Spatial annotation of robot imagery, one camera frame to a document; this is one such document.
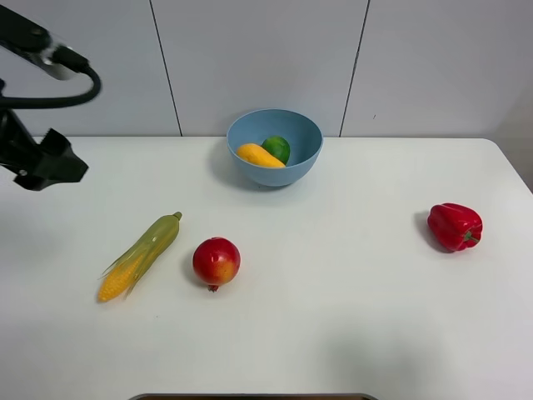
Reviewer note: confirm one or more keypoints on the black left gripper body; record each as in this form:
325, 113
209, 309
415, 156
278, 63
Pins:
19, 152

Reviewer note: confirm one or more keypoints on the blue plastic bowl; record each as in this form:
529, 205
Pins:
304, 138

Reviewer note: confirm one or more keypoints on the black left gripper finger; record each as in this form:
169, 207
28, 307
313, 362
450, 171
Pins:
52, 161

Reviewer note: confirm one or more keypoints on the yellow mango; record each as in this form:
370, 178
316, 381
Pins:
257, 155

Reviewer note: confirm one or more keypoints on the corn cob with husk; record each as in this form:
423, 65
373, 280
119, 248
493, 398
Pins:
126, 271

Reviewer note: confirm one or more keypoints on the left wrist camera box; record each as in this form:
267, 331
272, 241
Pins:
38, 46

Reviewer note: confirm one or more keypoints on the red bell pepper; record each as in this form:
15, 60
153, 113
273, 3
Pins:
456, 227

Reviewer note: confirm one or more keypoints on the green lime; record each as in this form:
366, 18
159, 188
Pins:
278, 147

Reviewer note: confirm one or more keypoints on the red pomegranate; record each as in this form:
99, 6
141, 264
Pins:
216, 261

